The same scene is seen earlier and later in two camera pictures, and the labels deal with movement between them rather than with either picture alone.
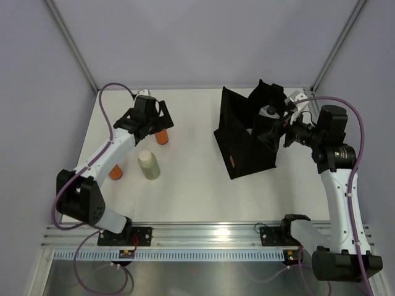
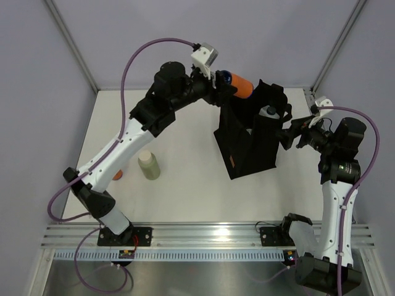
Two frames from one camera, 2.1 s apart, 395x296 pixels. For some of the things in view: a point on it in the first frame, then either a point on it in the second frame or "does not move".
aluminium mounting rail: (183, 235) does not move
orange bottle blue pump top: (162, 137) to (244, 86)
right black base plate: (273, 236) does not move
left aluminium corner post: (71, 44) does not move
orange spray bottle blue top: (115, 172) does not move
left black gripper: (163, 122) to (212, 95)
